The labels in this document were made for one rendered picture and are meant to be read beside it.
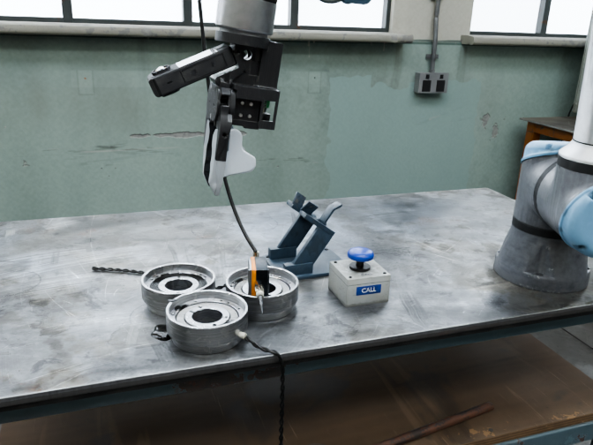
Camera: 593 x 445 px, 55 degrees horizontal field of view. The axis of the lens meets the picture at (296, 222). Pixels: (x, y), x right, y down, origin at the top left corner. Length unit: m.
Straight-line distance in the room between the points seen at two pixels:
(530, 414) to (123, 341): 0.72
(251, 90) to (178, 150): 1.67
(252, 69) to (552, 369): 0.86
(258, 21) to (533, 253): 0.56
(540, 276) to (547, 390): 0.30
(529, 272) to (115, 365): 0.65
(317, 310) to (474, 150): 2.21
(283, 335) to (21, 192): 1.79
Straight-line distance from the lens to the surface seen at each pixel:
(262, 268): 0.80
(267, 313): 0.80
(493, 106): 2.99
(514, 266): 1.01
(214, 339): 0.72
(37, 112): 2.37
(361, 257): 0.85
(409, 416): 1.08
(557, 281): 1.00
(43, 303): 0.91
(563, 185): 0.86
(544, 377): 1.27
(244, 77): 0.78
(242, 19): 0.75
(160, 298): 0.81
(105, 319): 0.84
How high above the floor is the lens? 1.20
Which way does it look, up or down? 20 degrees down
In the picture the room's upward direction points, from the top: 2 degrees clockwise
